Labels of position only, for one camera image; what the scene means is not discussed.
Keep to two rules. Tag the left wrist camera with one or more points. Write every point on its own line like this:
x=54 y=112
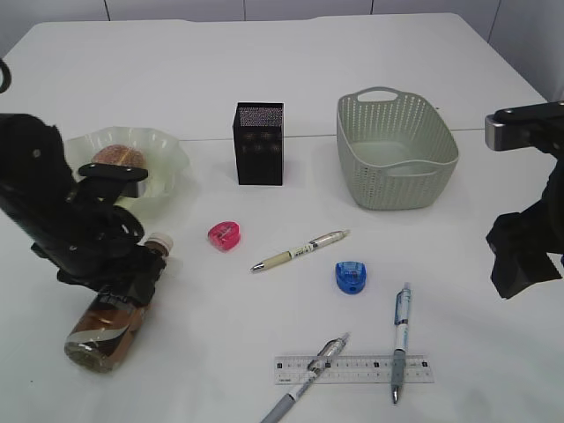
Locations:
x=113 y=181

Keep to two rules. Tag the pink pencil sharpener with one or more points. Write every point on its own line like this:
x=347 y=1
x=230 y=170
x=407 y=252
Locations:
x=224 y=235

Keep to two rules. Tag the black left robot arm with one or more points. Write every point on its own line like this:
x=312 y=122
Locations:
x=33 y=167

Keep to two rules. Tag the blue pencil sharpener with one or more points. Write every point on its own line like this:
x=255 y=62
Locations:
x=350 y=276

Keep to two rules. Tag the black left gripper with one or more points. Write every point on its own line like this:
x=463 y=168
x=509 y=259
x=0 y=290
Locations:
x=94 y=242

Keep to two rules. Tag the black mesh pen holder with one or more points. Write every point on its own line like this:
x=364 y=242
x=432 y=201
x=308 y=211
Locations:
x=258 y=130

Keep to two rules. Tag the sugared bread roll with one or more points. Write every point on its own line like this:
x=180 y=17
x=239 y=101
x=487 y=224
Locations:
x=119 y=155

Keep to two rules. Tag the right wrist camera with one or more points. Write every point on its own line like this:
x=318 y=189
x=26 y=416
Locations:
x=539 y=126

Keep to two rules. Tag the blue white gel pen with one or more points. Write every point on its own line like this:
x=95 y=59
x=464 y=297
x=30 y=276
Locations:
x=401 y=323

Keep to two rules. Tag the translucent green wavy plate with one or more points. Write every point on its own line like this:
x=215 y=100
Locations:
x=165 y=161

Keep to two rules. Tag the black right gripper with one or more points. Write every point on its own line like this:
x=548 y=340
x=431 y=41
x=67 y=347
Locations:
x=520 y=241

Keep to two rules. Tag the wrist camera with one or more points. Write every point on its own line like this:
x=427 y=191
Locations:
x=113 y=181
x=539 y=126

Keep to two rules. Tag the pale green plastic basket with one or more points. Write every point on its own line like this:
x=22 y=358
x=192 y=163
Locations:
x=395 y=151

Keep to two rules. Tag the beige retractable pen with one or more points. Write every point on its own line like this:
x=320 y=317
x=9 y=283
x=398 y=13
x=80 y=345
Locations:
x=309 y=247

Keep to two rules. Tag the grey clear gel pen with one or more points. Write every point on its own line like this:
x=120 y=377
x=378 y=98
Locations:
x=314 y=370

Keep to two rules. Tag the brown Nescafe coffee bottle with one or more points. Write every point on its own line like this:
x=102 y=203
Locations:
x=104 y=333

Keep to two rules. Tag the clear plastic ruler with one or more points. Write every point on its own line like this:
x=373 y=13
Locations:
x=292 y=370

